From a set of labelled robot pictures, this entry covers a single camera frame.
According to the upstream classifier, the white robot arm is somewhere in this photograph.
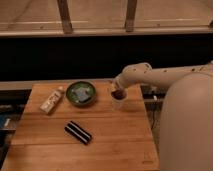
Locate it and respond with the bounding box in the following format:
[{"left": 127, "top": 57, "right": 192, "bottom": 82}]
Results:
[{"left": 111, "top": 60, "right": 213, "bottom": 100}]

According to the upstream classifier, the white ceramic cup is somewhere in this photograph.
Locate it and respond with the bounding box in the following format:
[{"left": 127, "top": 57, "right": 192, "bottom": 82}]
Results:
[{"left": 112, "top": 93, "right": 127, "bottom": 110}]

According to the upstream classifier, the blue sponge in bowl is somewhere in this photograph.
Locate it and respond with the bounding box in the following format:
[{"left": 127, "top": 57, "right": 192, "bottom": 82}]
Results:
[{"left": 74, "top": 88, "right": 90, "bottom": 102}]

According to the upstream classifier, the green bowl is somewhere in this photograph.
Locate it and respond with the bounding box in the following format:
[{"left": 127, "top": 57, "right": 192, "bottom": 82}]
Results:
[{"left": 66, "top": 81, "right": 97, "bottom": 107}]

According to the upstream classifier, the black striped box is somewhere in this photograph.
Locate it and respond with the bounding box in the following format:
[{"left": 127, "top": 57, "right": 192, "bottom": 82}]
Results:
[{"left": 64, "top": 121, "right": 92, "bottom": 145}]

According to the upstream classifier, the white snack packet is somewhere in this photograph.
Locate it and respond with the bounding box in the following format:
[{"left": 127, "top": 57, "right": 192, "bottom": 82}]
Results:
[{"left": 40, "top": 86, "right": 65, "bottom": 114}]

